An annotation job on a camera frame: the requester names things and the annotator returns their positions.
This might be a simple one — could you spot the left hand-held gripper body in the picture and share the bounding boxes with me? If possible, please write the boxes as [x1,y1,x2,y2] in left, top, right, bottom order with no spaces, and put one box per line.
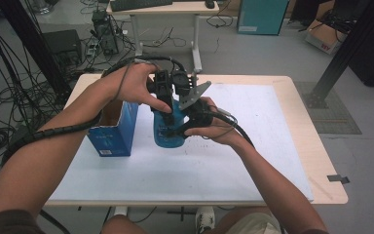
[146,68,193,114]

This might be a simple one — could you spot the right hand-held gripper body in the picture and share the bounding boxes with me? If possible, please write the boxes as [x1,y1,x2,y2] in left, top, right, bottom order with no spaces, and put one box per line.
[175,71,215,133]

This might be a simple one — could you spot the blue plastic bottle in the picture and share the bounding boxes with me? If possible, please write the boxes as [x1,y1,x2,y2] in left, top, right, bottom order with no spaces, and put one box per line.
[152,97,188,149]

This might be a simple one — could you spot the blue cardboard box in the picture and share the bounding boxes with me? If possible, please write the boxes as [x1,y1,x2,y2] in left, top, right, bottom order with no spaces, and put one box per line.
[87,97,140,158]

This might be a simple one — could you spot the person's right hand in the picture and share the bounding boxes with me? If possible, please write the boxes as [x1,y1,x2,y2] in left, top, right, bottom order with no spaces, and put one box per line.
[183,96,243,146]

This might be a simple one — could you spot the person's left hand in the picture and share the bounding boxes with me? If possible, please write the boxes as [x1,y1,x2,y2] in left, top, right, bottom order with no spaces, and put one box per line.
[103,62,173,115]

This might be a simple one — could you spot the white desk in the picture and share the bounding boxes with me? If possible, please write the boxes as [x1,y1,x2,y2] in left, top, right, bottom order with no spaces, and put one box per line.
[105,0,220,74]

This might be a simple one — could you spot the small black computer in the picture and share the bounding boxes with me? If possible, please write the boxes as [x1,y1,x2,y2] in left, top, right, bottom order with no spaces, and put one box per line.
[92,9,120,57]

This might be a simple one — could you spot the black keyboard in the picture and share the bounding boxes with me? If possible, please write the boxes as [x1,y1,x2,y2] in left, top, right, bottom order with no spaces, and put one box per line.
[109,0,173,13]

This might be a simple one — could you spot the white shoe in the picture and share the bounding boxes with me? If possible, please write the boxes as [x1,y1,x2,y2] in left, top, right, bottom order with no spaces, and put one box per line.
[195,206,216,234]

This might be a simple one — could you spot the light wooden table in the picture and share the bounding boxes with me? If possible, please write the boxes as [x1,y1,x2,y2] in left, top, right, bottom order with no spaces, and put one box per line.
[43,73,350,208]

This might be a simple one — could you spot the black computer tower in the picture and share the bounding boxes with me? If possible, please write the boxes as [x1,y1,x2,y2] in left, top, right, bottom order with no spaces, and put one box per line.
[42,29,83,70]

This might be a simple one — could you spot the person's left leg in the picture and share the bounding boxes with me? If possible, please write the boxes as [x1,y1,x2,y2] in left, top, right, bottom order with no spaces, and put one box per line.
[100,214,151,234]

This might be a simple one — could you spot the teal box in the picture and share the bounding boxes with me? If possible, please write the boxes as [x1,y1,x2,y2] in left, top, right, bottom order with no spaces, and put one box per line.
[236,0,290,36]

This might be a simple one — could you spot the beige shorts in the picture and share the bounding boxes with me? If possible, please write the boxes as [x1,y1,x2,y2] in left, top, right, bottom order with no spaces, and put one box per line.
[223,213,284,234]

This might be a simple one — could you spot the green cutting mat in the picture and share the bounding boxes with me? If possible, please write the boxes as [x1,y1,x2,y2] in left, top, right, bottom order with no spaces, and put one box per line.
[293,81,363,136]

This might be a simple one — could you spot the brown cardboard box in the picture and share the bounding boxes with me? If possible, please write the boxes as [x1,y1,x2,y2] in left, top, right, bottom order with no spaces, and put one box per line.
[304,0,350,56]

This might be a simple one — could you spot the grey tape piece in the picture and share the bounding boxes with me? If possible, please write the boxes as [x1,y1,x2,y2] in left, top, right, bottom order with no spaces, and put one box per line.
[326,174,351,185]

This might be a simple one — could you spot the large black case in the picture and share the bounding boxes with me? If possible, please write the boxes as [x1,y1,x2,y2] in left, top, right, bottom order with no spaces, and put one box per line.
[348,18,374,88]

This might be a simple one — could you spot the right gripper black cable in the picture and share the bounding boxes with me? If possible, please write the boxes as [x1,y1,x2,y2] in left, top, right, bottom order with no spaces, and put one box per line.
[207,107,256,149]

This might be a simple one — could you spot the thin cable under desk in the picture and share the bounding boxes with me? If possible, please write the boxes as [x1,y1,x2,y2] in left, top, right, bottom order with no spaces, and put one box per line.
[141,26,188,49]

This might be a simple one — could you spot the black floor cable bundle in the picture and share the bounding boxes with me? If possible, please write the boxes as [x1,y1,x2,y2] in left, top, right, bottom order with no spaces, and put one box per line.
[0,13,64,178]

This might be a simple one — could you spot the black metal post with base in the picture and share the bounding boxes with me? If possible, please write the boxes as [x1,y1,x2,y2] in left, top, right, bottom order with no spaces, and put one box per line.
[304,0,374,110]

